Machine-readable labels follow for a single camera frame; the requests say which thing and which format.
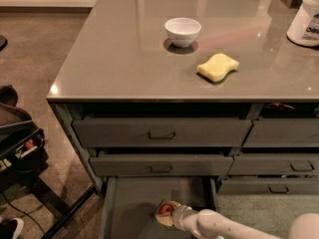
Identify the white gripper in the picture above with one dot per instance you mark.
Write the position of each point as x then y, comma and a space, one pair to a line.
179, 214

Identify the red apple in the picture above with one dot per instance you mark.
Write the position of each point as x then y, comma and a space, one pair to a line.
166, 208

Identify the open bottom left drawer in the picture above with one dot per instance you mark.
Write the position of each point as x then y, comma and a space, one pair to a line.
131, 204

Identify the middle left drawer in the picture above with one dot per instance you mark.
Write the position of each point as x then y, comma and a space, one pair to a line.
160, 164

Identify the middle right drawer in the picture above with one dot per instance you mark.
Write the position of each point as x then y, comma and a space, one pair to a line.
275, 164

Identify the top left drawer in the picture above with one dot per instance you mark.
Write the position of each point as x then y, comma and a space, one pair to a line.
161, 132

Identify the top right drawer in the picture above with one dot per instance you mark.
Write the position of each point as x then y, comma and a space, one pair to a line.
284, 133

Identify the bottom right drawer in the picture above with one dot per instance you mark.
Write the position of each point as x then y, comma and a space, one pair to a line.
268, 186

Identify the grey kitchen counter cabinet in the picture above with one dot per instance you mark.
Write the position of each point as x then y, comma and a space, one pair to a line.
123, 66

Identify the yellow sponge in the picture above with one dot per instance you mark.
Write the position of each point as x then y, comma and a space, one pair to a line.
217, 67

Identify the black cart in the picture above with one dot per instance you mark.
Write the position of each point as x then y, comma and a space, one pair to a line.
22, 154

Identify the black and white shoe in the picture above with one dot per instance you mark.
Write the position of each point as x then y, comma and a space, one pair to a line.
12, 229

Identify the white ceramic bowl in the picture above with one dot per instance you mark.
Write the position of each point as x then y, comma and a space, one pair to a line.
182, 31

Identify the white plastic jar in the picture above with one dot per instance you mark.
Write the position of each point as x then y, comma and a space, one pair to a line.
304, 29

